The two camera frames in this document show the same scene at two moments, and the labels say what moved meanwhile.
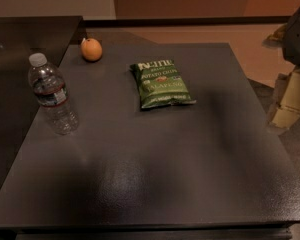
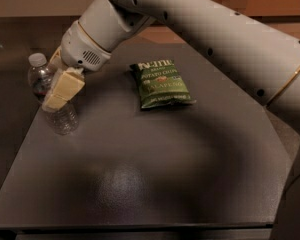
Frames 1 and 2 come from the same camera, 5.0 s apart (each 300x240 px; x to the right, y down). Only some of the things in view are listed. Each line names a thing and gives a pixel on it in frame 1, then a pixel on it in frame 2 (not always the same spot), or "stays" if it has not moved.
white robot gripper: (298, 39) → (79, 48)
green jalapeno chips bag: (160, 84) stays
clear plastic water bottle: (51, 91) stays
